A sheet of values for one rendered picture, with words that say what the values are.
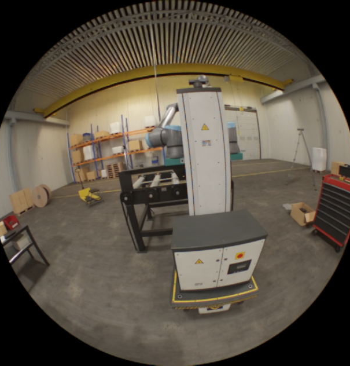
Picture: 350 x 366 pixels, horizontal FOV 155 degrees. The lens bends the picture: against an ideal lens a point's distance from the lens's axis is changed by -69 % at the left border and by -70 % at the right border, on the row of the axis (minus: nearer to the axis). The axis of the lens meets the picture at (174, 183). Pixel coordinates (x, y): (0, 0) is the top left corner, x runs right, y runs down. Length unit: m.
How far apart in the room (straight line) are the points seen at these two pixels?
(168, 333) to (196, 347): 0.27
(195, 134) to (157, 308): 1.55
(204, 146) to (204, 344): 1.57
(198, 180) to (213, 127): 0.41
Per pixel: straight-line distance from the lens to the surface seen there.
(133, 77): 8.36
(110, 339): 1.49
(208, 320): 1.36
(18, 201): 7.73
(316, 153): 8.73
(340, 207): 2.18
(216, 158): 0.97
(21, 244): 2.42
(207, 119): 0.98
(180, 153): 1.03
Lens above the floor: 1.31
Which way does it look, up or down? 14 degrees down
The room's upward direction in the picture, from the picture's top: 7 degrees counter-clockwise
